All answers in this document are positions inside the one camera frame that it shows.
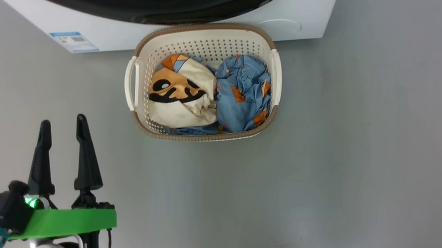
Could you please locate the cream printed garment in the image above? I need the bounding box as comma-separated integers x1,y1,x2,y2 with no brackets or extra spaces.
141,49,224,134

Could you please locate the blue printed garment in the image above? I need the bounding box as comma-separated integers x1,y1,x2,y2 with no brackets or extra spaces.
154,50,278,143

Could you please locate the blue energy label sticker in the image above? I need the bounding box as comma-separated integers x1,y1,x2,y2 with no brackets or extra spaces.
49,26,100,58

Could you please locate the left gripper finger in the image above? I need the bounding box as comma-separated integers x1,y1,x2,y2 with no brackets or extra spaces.
65,112,105,195
19,119,61,199

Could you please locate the cream perforated laundry basket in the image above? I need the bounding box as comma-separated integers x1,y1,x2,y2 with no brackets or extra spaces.
117,13,290,153

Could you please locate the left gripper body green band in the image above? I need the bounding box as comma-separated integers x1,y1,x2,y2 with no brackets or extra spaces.
3,187,121,248

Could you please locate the white washing machine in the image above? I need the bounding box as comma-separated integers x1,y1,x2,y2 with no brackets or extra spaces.
2,0,363,79

